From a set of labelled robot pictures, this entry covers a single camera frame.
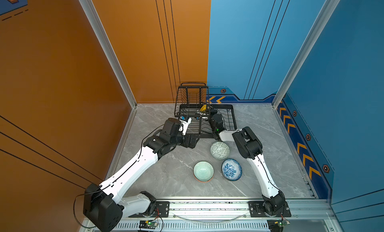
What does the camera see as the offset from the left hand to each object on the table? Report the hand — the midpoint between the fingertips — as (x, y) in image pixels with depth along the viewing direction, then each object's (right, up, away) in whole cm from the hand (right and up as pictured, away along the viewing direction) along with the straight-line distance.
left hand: (192, 134), depth 77 cm
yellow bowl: (+7, +15, +23) cm, 28 cm away
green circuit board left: (-21, -43, -6) cm, 48 cm away
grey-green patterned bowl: (+17, -12, +16) cm, 26 cm away
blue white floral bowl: (+22, -21, +6) cm, 31 cm away
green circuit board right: (+41, -43, -7) cm, 59 cm away
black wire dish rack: (-1, +21, +34) cm, 39 cm away
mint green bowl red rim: (+6, -22, +6) cm, 24 cm away
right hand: (+11, +18, +26) cm, 34 cm away
